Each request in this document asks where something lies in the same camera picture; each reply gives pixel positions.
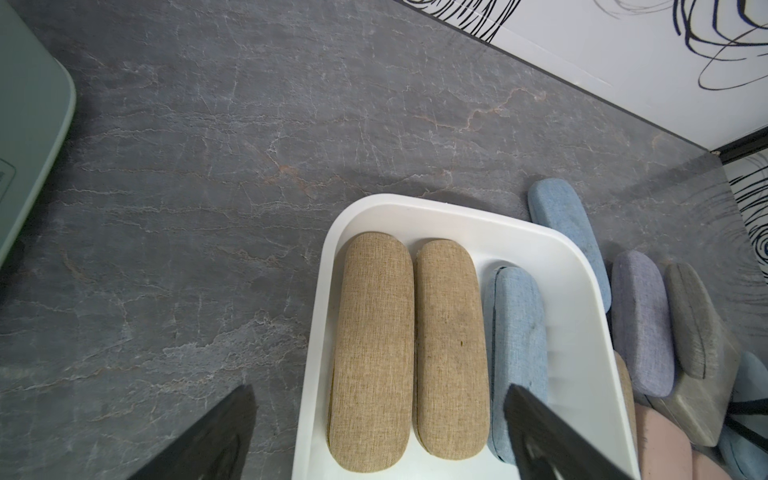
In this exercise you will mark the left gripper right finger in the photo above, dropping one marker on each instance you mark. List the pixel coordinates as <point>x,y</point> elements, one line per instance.
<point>546,447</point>

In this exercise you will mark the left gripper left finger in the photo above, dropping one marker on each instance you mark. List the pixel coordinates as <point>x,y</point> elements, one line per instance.
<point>214,447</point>

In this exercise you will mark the blue glasses case front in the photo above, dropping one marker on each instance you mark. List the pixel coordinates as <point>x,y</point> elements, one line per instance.
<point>516,345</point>

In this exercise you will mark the blue glasses case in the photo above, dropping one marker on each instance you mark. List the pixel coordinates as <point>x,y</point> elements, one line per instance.
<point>516,345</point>
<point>554,203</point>
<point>743,439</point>

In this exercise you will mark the tan glasses case front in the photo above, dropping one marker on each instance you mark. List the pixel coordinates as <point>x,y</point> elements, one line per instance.
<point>452,405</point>

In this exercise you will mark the tan glasses case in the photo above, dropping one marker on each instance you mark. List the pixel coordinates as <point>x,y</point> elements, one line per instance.
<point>370,408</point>
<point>452,405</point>
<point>628,396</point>

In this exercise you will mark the purple glasses case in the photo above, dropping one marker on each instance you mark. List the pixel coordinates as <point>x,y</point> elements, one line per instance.
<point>640,323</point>

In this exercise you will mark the grey fabric glasses case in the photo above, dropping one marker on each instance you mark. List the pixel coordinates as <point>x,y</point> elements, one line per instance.
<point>694,321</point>

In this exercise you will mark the white plastic storage tray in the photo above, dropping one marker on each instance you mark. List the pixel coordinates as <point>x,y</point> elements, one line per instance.
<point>522,268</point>

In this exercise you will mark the pink glasses case left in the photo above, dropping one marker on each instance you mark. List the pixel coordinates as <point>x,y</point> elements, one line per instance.
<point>664,450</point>

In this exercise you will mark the pink glasses case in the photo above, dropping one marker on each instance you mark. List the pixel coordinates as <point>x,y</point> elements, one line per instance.
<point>704,468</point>
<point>664,450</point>

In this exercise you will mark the pink glasses case right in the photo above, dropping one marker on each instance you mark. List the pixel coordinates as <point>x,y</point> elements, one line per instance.
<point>704,468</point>

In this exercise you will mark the grey marble glasses case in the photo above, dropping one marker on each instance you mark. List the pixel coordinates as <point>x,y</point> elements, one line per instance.
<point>698,406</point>

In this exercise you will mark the mint green toaster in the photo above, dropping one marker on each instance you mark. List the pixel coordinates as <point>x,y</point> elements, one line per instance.
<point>38,99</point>

